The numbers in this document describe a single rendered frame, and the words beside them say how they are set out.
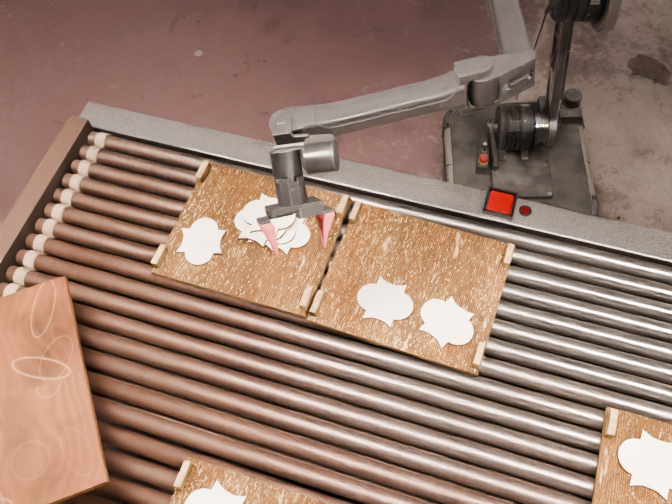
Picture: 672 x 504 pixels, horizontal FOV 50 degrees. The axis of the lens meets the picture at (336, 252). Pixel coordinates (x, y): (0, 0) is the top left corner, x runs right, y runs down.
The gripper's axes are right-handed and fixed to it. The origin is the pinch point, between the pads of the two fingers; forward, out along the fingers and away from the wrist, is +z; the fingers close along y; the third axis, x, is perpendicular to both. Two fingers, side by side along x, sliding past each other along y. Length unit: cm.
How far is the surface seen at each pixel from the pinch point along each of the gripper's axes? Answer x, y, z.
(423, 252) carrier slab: -23.0, -35.9, 14.4
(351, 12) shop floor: -213, -96, -51
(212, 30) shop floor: -233, -31, -52
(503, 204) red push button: -25, -60, 8
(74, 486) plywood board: -6, 52, 39
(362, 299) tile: -19.8, -17.6, 21.1
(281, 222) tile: -38.2, -5.5, 3.0
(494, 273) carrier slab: -13, -49, 20
